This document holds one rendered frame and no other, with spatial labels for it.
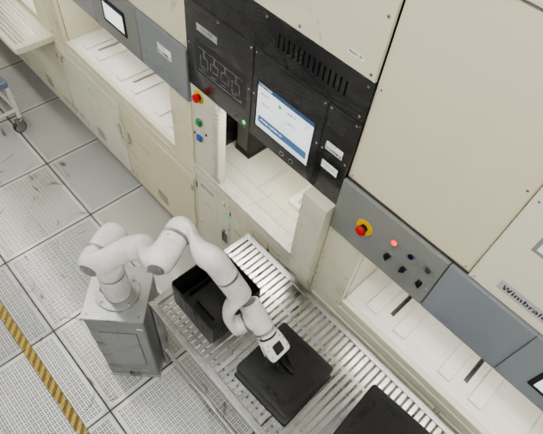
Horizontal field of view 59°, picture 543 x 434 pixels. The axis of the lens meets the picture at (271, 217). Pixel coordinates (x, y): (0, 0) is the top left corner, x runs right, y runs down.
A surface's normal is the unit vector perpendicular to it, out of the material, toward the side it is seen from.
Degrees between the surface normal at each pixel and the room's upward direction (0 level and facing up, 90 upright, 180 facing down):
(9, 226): 0
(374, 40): 91
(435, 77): 90
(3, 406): 0
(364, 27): 90
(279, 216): 0
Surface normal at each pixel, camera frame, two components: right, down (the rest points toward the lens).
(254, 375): 0.08, -0.59
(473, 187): -0.73, 0.52
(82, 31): 0.68, 0.63
